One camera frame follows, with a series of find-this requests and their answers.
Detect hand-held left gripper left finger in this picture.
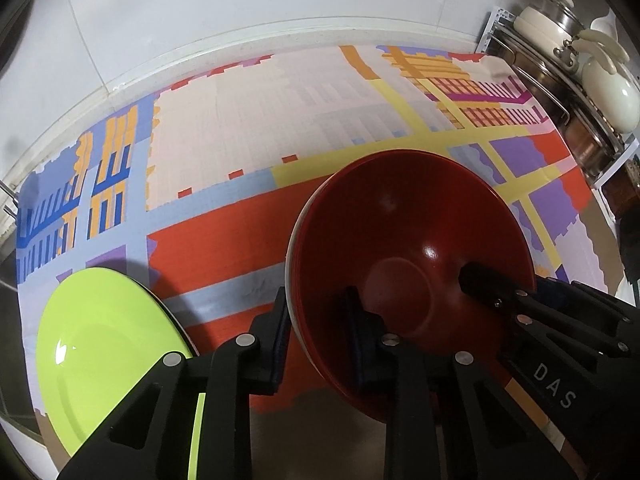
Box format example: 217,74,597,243
57,287,293,480

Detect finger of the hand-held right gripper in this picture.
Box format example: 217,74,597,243
534,275,633,357
457,260,540,322

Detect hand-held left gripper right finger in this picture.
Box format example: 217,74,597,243
345,286,591,480

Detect red and black bowl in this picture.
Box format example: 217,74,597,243
287,149,537,423

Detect green plate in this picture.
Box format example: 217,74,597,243
36,267,207,461

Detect brown glass jar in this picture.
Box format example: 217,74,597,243
600,155,640,221

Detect copper-bottomed steel saucepan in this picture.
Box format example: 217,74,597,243
562,110,618,178

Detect cream kettle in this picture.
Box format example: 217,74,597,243
572,12,640,133

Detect colourful patterned mat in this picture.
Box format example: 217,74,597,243
15,45,611,431

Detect cream pot with glass lid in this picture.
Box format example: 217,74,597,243
514,0,586,68

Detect metal pot rack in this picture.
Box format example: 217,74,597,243
480,5,640,191

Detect steel pot with loop handles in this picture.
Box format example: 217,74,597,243
500,35,571,126

